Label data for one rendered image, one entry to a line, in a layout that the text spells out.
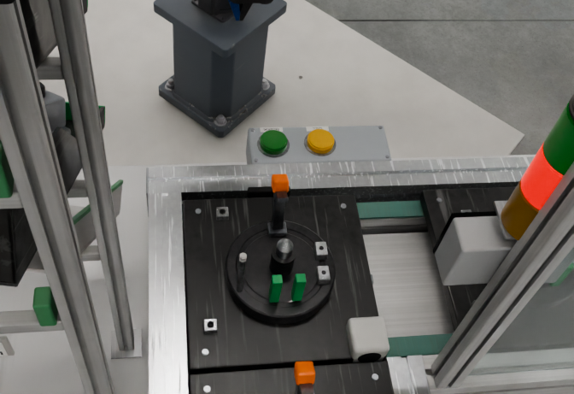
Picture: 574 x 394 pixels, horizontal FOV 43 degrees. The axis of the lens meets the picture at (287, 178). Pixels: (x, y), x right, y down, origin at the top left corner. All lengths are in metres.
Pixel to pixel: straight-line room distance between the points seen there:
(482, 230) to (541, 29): 2.30
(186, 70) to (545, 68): 1.85
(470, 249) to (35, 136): 0.45
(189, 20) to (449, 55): 1.73
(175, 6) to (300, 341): 0.52
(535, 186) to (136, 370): 0.59
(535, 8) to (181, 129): 2.06
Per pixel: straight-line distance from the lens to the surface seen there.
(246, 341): 0.91
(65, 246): 0.45
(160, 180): 1.05
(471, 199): 1.08
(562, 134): 0.60
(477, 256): 0.71
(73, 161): 0.69
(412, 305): 1.03
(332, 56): 1.37
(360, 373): 0.91
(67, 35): 0.56
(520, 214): 0.67
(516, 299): 0.76
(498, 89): 2.68
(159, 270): 0.96
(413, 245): 1.08
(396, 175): 1.09
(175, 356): 0.91
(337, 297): 0.95
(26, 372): 1.04
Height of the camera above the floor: 1.81
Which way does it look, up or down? 54 degrees down
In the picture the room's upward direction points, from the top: 10 degrees clockwise
